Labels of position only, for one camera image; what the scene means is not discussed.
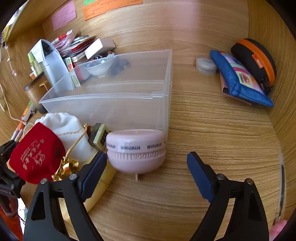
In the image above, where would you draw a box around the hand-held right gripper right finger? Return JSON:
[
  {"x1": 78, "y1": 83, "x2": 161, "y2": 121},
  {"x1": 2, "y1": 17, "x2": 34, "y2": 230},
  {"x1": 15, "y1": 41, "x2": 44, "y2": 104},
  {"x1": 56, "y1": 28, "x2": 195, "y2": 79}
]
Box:
[{"x1": 187, "y1": 152, "x2": 270, "y2": 241}]

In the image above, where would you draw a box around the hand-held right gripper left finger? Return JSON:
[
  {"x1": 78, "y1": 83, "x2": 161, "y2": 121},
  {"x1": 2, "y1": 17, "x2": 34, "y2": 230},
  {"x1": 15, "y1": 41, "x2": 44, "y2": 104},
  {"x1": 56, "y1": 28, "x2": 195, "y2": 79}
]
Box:
[{"x1": 23, "y1": 152, "x2": 108, "y2": 241}]

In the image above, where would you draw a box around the red velvet pouch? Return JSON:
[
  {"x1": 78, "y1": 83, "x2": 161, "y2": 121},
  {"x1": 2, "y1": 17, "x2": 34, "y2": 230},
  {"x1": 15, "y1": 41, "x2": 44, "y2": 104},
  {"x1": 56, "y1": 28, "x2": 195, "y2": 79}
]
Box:
[{"x1": 9, "y1": 122, "x2": 66, "y2": 184}]

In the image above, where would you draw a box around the pink round case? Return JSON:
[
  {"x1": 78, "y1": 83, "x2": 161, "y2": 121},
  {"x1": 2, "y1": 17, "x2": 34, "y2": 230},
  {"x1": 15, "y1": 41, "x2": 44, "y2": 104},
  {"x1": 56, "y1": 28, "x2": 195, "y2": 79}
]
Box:
[{"x1": 106, "y1": 130, "x2": 166, "y2": 174}]

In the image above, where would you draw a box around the white drawstring pouch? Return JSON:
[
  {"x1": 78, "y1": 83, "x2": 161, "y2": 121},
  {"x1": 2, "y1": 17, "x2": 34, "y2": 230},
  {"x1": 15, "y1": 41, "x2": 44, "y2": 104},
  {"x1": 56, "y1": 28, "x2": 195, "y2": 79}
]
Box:
[{"x1": 35, "y1": 113, "x2": 97, "y2": 167}]

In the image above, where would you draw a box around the clear plastic bin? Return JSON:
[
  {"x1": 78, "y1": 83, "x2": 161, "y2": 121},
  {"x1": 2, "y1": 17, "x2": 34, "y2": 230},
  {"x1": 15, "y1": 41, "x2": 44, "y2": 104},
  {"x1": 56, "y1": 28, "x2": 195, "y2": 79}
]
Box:
[{"x1": 38, "y1": 49, "x2": 173, "y2": 139}]

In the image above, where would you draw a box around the person's left forearm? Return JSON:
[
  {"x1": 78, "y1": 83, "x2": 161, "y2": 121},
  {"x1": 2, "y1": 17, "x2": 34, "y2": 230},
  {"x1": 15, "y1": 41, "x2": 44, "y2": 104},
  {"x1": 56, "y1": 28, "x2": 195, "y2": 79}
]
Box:
[{"x1": 0, "y1": 197, "x2": 24, "y2": 241}]

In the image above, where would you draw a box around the wooden desktop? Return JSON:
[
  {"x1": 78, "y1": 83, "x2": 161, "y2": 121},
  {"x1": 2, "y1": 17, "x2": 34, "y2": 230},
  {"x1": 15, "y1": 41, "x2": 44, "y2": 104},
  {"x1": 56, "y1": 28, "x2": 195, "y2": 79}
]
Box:
[{"x1": 0, "y1": 0, "x2": 296, "y2": 241}]

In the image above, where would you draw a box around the person's right hand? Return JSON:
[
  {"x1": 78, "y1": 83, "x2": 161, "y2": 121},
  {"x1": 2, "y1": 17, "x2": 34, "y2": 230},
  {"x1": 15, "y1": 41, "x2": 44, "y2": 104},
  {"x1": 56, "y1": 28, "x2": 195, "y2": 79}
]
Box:
[{"x1": 269, "y1": 220, "x2": 287, "y2": 241}]

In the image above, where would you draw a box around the gold ribbon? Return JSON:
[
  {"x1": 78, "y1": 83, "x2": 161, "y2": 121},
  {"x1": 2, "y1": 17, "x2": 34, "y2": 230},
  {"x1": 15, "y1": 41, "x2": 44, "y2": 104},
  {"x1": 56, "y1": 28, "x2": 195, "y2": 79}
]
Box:
[{"x1": 51, "y1": 156, "x2": 80, "y2": 182}]

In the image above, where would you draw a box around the orange marker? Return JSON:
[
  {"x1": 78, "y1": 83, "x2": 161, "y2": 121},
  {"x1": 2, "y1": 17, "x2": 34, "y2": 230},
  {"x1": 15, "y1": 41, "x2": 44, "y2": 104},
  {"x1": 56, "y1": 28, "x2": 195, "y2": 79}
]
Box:
[{"x1": 21, "y1": 101, "x2": 35, "y2": 121}]

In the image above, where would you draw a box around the brown cup with lid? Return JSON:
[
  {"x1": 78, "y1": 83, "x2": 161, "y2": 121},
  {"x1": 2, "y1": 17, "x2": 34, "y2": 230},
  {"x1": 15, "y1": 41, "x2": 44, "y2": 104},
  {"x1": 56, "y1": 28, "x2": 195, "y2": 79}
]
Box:
[{"x1": 23, "y1": 74, "x2": 50, "y2": 114}]

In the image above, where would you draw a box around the pink wallet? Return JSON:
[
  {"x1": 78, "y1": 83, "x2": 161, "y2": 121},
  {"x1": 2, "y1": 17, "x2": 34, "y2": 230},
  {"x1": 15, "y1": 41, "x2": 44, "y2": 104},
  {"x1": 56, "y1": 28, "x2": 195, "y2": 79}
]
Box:
[{"x1": 220, "y1": 74, "x2": 252, "y2": 106}]

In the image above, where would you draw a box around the green print packet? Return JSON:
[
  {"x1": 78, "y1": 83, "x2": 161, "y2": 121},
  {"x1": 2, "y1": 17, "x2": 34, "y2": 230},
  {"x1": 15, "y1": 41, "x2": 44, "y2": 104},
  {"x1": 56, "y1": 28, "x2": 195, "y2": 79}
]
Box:
[{"x1": 63, "y1": 57, "x2": 81, "y2": 87}]

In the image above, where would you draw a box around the blue zip pouch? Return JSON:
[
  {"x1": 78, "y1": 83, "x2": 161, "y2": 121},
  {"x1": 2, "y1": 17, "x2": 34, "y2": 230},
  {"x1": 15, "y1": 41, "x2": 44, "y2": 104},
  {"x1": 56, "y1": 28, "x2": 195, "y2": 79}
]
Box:
[{"x1": 210, "y1": 50, "x2": 274, "y2": 107}]

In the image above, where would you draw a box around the white plastic cup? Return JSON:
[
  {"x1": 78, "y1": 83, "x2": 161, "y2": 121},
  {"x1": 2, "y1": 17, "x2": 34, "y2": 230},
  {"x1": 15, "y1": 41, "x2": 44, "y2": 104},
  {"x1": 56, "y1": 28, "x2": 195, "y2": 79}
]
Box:
[{"x1": 84, "y1": 57, "x2": 114, "y2": 78}]

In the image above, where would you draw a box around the black pouch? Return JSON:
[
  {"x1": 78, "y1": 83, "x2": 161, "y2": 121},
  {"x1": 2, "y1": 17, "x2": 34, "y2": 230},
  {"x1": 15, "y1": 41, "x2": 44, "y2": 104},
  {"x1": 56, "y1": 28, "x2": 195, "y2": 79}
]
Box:
[{"x1": 110, "y1": 58, "x2": 130, "y2": 75}]

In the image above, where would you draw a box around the white cardboard box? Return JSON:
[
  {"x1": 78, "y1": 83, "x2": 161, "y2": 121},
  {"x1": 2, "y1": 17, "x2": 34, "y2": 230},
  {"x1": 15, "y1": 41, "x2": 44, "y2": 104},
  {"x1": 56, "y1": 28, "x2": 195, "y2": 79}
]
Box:
[{"x1": 84, "y1": 38, "x2": 116, "y2": 59}]

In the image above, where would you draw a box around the black orange zip case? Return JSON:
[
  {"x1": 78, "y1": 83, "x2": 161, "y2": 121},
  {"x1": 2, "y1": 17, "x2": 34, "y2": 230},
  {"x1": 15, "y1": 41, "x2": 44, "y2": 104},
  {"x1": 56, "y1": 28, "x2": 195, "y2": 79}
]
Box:
[{"x1": 231, "y1": 39, "x2": 277, "y2": 95}]

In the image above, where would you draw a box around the white paper sheet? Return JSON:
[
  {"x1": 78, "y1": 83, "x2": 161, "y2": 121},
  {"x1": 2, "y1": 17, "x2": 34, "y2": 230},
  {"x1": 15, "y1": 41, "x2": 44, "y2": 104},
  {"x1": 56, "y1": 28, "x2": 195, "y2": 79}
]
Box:
[{"x1": 31, "y1": 43, "x2": 45, "y2": 63}]

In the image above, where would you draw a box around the pile of red packets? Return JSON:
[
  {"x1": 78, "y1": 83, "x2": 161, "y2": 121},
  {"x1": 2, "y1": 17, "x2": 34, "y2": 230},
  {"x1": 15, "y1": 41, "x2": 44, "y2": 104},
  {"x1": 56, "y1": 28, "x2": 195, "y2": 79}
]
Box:
[{"x1": 51, "y1": 30, "x2": 96, "y2": 58}]

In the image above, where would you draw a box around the orange paper note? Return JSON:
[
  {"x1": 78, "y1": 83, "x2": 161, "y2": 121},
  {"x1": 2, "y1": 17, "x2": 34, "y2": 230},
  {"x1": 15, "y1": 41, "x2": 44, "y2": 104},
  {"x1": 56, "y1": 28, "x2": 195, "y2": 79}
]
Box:
[{"x1": 82, "y1": 0, "x2": 142, "y2": 21}]

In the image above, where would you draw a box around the pink sticky note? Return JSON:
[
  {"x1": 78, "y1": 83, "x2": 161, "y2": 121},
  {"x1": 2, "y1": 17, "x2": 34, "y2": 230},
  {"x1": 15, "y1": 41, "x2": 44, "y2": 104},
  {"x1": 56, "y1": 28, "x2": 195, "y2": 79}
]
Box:
[{"x1": 51, "y1": 1, "x2": 77, "y2": 32}]

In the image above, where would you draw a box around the green paper note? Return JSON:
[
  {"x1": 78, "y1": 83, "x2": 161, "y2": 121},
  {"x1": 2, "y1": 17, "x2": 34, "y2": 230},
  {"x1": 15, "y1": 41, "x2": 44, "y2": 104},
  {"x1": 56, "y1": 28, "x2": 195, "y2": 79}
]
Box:
[{"x1": 83, "y1": 0, "x2": 109, "y2": 6}]

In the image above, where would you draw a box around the mahjong tile keychain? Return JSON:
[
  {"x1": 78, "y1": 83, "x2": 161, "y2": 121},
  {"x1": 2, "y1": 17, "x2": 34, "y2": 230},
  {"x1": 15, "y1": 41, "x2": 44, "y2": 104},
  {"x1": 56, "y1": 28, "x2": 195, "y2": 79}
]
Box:
[{"x1": 89, "y1": 123, "x2": 110, "y2": 149}]

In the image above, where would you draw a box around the white cable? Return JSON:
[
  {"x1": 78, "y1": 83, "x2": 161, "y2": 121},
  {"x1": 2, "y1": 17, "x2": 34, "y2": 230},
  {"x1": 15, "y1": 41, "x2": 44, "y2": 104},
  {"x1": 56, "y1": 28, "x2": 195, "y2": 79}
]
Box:
[{"x1": 0, "y1": 46, "x2": 31, "y2": 127}]

